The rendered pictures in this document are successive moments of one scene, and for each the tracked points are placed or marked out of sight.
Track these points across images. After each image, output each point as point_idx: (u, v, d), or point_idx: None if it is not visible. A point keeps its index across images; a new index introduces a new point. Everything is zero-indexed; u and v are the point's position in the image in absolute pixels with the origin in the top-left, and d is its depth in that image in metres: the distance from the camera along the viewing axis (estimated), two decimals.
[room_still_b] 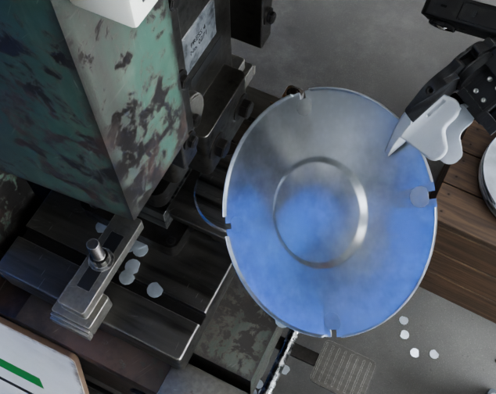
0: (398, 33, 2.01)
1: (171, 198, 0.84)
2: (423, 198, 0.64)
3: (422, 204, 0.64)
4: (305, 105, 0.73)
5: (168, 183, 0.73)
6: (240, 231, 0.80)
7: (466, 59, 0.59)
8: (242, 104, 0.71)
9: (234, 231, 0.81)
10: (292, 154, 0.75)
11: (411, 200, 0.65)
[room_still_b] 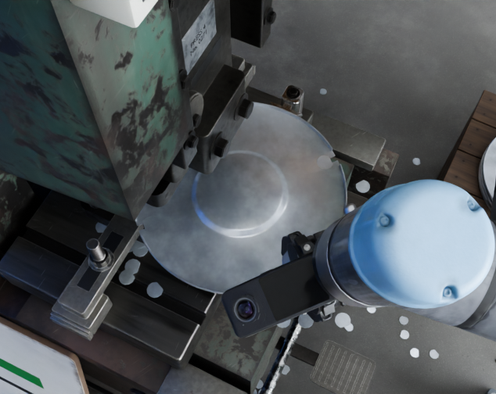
0: (398, 33, 2.01)
1: None
2: (328, 162, 0.86)
3: (328, 166, 0.86)
4: None
5: (168, 183, 0.73)
6: (156, 227, 0.82)
7: None
8: (242, 104, 0.71)
9: (149, 229, 0.82)
10: None
11: (318, 166, 0.86)
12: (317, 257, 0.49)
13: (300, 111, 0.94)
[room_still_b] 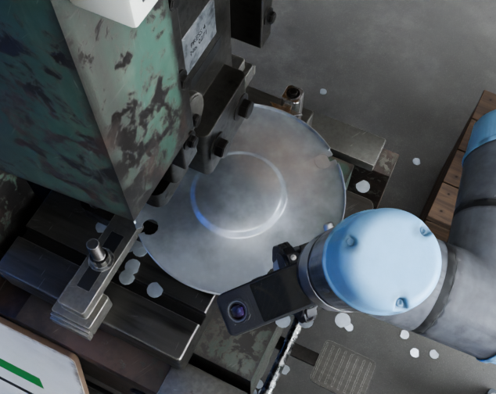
0: (398, 33, 2.01)
1: None
2: None
3: None
4: None
5: (168, 183, 0.73)
6: (316, 158, 0.86)
7: None
8: (242, 104, 0.71)
9: (323, 155, 0.86)
10: (277, 232, 0.82)
11: None
12: (300, 267, 0.56)
13: (300, 111, 0.94)
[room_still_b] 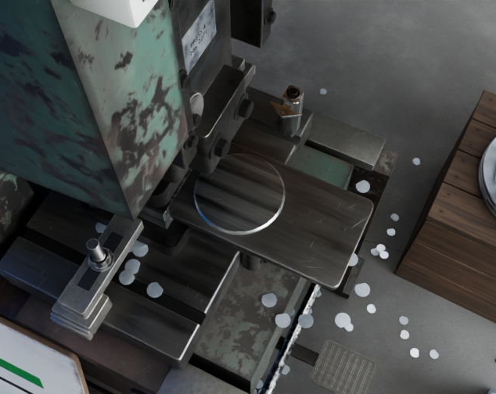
0: (398, 33, 2.01)
1: (171, 198, 0.84)
2: None
3: None
4: None
5: (168, 183, 0.73)
6: None
7: None
8: (242, 104, 0.71)
9: None
10: None
11: None
12: None
13: (300, 111, 0.94)
